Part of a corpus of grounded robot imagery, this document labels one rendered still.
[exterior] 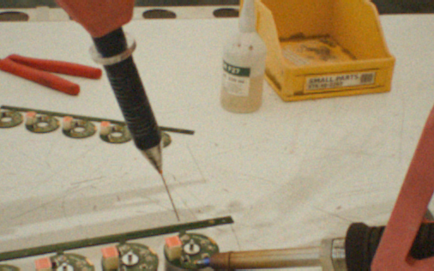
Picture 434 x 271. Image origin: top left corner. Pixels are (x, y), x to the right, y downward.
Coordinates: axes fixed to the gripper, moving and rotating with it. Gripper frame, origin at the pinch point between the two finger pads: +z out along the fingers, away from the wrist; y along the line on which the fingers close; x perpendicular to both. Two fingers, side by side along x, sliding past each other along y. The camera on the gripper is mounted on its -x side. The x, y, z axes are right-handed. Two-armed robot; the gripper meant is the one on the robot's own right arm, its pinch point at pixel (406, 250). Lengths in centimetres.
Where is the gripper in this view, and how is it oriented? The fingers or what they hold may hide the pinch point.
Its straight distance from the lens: 28.4
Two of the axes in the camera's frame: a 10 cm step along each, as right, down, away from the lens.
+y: -4.2, 4.2, -8.0
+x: 7.6, 6.5, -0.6
